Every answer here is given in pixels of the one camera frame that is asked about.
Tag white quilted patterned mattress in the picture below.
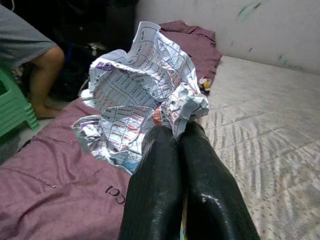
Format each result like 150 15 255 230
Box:
184 54 320 240

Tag green plastic stool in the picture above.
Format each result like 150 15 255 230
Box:
0 66 40 138

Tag printed paper sheet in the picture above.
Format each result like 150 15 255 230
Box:
72 21 210 175

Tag person in grey shirt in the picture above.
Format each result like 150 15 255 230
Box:
0 3 66 120

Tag black bag with white print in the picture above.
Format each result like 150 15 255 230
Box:
49 41 107 101

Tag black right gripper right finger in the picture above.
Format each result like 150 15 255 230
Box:
178 121 262 240

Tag purple blanket with cartoon patches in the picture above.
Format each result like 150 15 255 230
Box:
0 20 223 240

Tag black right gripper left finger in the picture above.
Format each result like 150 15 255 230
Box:
119 124 187 240

